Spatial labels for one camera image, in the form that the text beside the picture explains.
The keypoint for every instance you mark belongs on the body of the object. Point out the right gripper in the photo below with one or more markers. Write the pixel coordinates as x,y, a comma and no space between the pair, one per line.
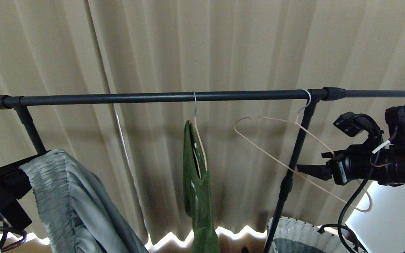
353,168

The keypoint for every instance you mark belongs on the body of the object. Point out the pale grey shorts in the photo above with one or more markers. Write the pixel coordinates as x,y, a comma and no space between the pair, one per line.
58,196

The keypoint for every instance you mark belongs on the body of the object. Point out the green long-sleeved shirt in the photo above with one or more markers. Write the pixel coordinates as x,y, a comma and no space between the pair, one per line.
199,196

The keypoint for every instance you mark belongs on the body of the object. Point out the white laundry basket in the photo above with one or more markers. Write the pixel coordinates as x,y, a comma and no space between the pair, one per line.
294,228

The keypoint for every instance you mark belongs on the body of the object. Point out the pink clothes hanger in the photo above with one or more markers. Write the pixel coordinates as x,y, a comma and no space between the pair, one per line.
194,105
258,147

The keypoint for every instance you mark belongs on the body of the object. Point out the black clothes rack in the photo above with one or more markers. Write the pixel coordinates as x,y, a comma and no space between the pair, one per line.
153,97

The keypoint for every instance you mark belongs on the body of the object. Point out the beige curtain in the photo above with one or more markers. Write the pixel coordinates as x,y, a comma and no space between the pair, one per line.
223,42

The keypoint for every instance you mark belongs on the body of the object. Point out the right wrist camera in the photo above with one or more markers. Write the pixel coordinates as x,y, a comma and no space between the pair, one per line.
345,124

